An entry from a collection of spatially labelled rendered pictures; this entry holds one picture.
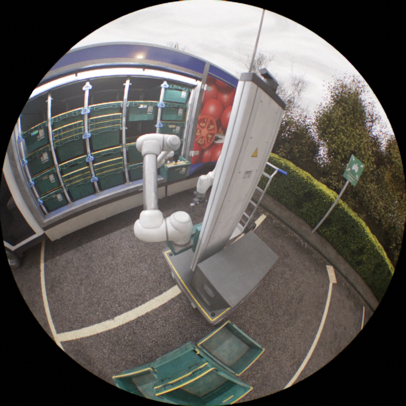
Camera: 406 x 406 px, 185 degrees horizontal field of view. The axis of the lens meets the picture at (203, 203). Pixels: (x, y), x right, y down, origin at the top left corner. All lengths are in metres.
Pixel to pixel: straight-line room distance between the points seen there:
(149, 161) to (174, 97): 1.21
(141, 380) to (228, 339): 1.01
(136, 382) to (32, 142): 2.46
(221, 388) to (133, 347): 0.93
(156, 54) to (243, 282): 2.15
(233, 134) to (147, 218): 0.64
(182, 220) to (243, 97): 0.69
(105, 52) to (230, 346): 3.17
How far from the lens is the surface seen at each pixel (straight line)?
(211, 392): 1.49
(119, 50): 1.65
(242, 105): 0.48
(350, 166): 3.28
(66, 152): 1.72
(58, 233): 2.15
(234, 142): 0.48
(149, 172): 0.84
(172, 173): 1.78
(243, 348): 1.79
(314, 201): 3.52
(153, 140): 0.91
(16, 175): 1.90
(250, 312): 1.78
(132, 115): 1.67
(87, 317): 1.91
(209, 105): 2.03
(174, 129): 1.91
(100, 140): 1.65
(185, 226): 0.77
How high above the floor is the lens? 1.56
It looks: 38 degrees down
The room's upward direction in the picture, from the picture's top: 13 degrees clockwise
